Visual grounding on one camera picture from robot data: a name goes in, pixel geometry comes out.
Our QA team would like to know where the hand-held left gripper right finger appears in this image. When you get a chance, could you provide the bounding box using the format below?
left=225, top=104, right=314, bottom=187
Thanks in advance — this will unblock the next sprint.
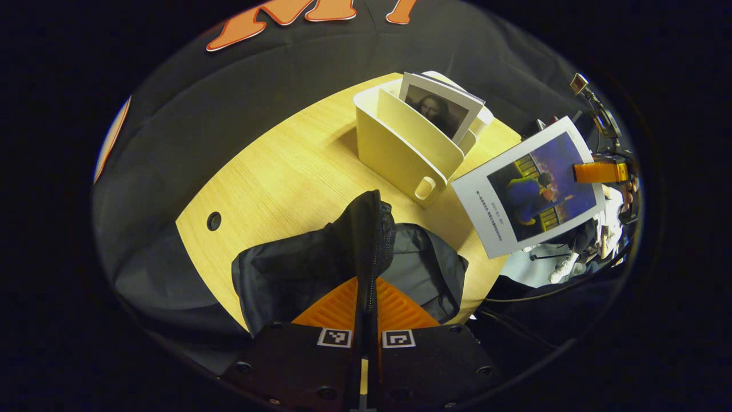
left=375, top=279, right=504, bottom=410

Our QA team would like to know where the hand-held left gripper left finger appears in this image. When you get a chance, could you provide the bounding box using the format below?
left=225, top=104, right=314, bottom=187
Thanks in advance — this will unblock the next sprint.
left=222, top=278, right=367, bottom=410

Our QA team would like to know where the blue cover book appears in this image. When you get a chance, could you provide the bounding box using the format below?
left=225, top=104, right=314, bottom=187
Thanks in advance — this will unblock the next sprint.
left=452, top=116, right=607, bottom=259

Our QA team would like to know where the black schoolbag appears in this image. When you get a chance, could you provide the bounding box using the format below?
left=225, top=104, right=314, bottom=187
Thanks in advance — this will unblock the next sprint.
left=232, top=190, right=470, bottom=338

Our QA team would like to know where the grey portrait cover book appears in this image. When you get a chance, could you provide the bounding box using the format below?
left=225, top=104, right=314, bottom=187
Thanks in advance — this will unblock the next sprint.
left=399, top=72, right=486, bottom=145

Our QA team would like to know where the white bookshelf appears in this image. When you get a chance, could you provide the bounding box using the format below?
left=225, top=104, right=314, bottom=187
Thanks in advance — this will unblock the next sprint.
left=353, top=71, right=495, bottom=209

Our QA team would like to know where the person's body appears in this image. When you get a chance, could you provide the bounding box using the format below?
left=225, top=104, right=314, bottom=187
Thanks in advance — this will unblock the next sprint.
left=549, top=186, right=632, bottom=285

